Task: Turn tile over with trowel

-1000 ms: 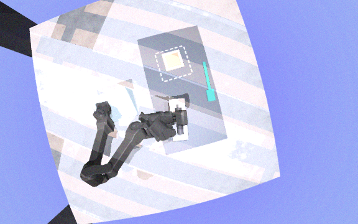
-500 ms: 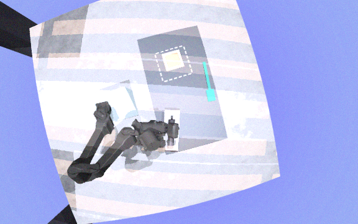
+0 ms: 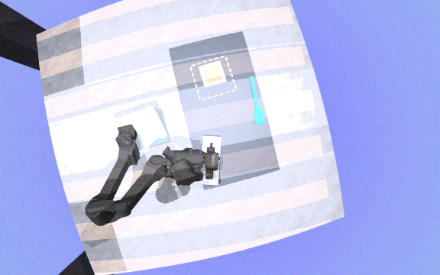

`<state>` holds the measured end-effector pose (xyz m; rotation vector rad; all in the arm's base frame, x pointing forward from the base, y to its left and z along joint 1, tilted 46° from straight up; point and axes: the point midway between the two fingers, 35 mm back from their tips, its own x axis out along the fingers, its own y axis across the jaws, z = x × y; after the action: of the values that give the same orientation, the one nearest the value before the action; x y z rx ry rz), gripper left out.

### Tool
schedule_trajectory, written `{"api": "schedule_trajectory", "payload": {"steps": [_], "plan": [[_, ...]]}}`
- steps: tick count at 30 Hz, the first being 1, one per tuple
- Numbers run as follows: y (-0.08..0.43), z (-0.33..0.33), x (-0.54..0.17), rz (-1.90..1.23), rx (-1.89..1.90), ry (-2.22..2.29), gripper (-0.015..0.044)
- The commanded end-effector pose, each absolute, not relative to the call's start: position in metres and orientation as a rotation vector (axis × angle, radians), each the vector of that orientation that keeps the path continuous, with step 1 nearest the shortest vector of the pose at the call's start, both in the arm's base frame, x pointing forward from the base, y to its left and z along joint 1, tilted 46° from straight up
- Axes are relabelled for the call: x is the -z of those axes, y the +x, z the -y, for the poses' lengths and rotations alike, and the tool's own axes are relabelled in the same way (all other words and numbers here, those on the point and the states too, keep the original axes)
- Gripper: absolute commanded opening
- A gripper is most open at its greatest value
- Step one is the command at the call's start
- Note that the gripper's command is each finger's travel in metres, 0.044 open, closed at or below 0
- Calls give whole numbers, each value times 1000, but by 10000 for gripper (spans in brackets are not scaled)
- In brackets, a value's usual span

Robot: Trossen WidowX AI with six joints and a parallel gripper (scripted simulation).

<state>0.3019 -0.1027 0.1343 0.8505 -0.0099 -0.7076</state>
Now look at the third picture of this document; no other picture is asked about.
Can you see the white square tile with grey centre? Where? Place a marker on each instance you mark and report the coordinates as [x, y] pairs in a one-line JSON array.
[[212, 74]]

